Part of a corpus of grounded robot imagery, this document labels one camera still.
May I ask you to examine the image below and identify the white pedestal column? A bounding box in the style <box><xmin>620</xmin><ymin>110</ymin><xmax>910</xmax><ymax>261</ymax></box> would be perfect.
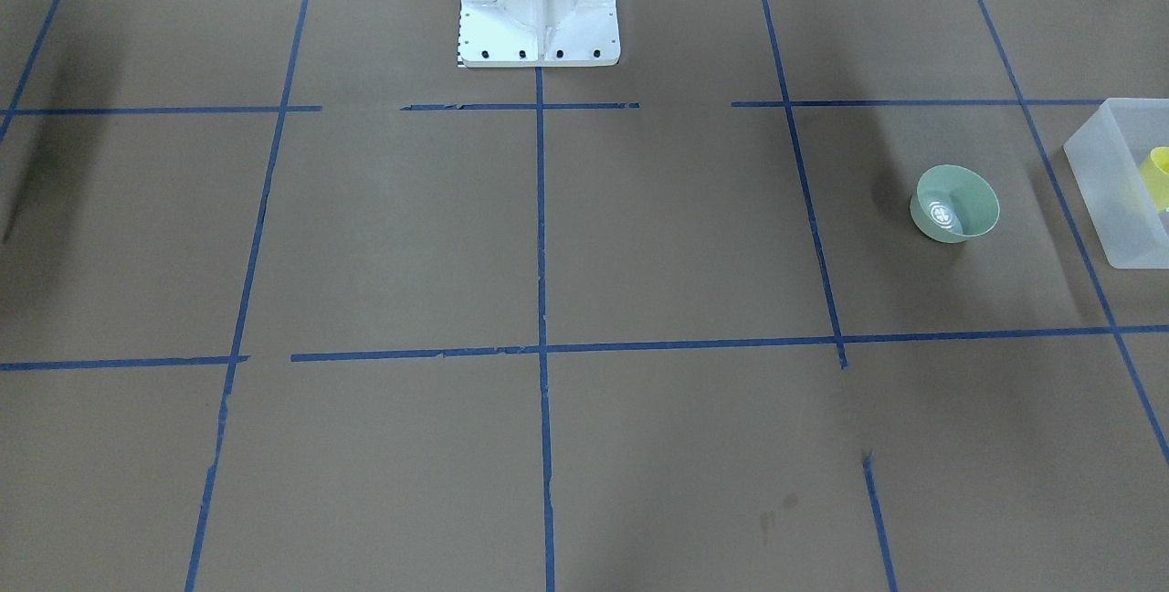
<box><xmin>457</xmin><ymin>0</ymin><xmax>622</xmax><ymax>69</ymax></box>

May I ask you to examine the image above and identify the green bowl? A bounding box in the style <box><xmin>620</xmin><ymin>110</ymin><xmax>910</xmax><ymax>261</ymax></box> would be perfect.
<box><xmin>909</xmin><ymin>164</ymin><xmax>1001</xmax><ymax>245</ymax></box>

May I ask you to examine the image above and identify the yellow plastic cup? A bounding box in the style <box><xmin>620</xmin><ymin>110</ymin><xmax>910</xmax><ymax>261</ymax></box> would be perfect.
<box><xmin>1139</xmin><ymin>146</ymin><xmax>1169</xmax><ymax>213</ymax></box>

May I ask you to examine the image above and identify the clear plastic bin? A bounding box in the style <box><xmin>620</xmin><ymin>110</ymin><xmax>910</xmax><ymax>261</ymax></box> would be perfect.
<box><xmin>1064</xmin><ymin>98</ymin><xmax>1168</xmax><ymax>269</ymax></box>

